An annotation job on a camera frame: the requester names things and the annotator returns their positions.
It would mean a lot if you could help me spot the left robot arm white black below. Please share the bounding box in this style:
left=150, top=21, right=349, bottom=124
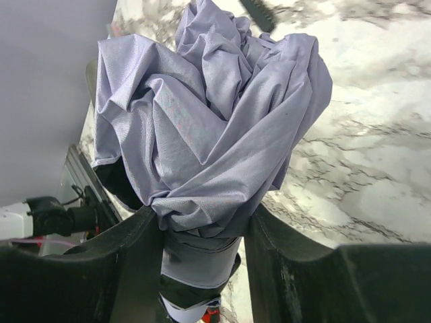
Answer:
left=1, top=195, right=121, bottom=243

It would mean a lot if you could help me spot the small black comb piece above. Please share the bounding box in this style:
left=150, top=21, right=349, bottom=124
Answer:
left=240, top=0, right=276, bottom=33

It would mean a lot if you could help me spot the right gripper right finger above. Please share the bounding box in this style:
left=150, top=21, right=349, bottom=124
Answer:
left=245, top=206, right=430, bottom=322

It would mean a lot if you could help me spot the lavender folding umbrella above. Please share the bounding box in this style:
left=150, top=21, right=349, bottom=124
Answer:
left=93, top=1, right=333, bottom=322

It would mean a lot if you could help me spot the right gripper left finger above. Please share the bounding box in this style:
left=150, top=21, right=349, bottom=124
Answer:
left=1, top=208, right=163, bottom=322

